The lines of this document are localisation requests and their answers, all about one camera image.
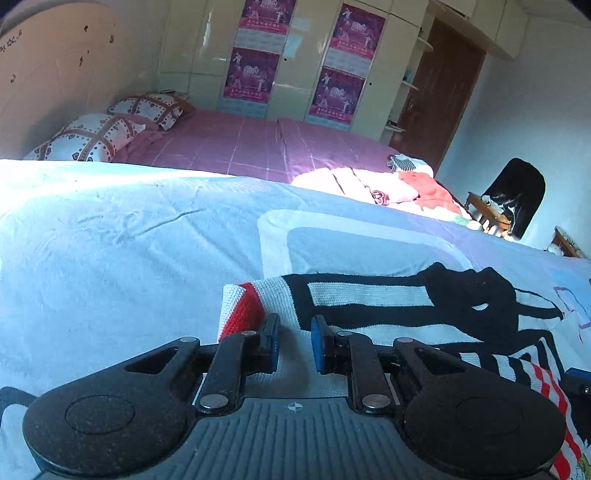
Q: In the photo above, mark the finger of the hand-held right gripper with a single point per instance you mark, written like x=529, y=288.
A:
x=579, y=383

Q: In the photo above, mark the cream overhead cabinet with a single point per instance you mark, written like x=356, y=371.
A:
x=485, y=23

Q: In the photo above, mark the cream bed headboard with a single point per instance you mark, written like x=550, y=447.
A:
x=55, y=69

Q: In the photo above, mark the white green patterned cloth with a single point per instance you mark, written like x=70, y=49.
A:
x=408, y=164

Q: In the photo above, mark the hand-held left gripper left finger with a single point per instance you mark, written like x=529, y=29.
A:
x=273, y=340

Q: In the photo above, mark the pink checked bed sheet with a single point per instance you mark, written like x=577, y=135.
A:
x=240, y=143

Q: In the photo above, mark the light blue patterned blanket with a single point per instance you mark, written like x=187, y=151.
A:
x=115, y=240

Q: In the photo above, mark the brown wooden door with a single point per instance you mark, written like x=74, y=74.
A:
x=443, y=92

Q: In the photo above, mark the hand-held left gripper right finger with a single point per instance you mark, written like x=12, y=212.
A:
x=317, y=345

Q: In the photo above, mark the cream wardrobe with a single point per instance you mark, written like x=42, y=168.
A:
x=300, y=60

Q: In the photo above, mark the wooden side furniture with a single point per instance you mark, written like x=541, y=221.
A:
x=570, y=242

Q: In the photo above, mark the pile of clothes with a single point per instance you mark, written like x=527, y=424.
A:
x=341, y=182

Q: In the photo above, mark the purple wall poster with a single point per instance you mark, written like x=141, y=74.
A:
x=268, y=14
x=356, y=32
x=337, y=94
x=251, y=74

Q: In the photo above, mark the striped knit sweater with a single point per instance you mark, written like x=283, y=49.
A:
x=369, y=295

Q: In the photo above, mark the heart print pillow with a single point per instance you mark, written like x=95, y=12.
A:
x=87, y=138
x=152, y=108

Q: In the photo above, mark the wooden chair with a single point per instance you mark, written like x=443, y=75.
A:
x=485, y=214

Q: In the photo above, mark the red cloth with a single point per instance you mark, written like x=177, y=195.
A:
x=429, y=194

